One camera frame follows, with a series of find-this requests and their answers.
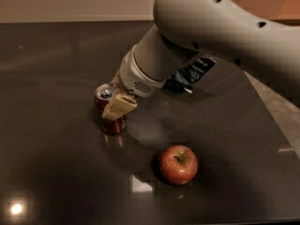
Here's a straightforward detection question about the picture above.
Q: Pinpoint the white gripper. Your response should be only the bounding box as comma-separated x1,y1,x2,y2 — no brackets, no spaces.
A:
102,45,164,121

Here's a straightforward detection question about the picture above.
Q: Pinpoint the red coke can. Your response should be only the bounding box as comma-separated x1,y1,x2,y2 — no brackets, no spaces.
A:
94,83,127,135

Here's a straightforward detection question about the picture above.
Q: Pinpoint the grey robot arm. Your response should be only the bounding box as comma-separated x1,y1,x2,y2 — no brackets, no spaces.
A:
102,0,300,120

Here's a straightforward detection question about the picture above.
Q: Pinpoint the red apple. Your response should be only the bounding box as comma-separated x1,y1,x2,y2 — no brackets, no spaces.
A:
158,144,198,185

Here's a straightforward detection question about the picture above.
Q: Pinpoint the dark blue chip bag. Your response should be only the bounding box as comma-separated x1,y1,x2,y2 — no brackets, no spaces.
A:
163,57,217,94

